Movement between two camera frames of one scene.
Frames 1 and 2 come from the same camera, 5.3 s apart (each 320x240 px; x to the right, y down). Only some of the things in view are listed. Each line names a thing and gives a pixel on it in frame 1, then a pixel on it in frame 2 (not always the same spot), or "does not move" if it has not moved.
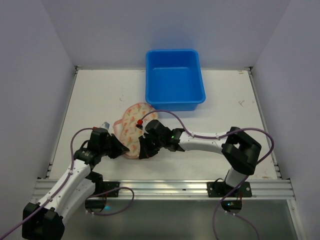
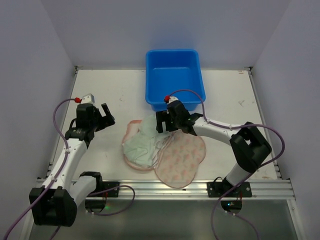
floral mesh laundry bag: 125,129 to 178,156
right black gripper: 150,144 to 168,121
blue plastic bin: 173,79 does not move
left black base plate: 98,205 does not move
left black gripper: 111,145 to 102,120
